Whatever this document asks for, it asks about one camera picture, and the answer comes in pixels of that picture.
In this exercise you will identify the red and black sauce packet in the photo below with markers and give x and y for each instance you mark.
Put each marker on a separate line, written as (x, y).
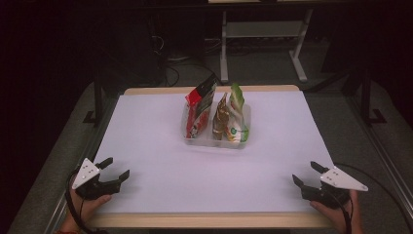
(199, 110)

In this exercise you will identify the clear plastic container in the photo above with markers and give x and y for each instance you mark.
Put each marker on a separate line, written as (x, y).
(207, 141)

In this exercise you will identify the person's right hand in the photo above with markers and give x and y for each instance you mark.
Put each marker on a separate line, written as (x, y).
(341, 214)

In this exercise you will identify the black metal stand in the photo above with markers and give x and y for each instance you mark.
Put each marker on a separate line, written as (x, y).
(367, 97)
(98, 100)

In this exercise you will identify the person's left hand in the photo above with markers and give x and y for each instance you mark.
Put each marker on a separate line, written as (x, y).
(87, 208)

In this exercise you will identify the white and green packet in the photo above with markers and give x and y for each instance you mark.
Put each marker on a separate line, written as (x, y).
(237, 120)

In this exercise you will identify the gold brown packet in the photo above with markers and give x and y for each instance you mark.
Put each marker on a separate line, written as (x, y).
(220, 120)

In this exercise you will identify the white paper mat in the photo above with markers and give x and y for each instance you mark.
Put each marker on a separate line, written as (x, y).
(149, 156)

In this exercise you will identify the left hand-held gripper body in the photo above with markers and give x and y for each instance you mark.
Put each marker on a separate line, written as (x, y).
(94, 188)

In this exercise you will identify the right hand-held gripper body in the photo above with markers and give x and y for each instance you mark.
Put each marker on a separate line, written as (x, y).
(324, 195)

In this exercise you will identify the white metal stand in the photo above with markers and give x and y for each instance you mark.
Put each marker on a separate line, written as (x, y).
(264, 29)

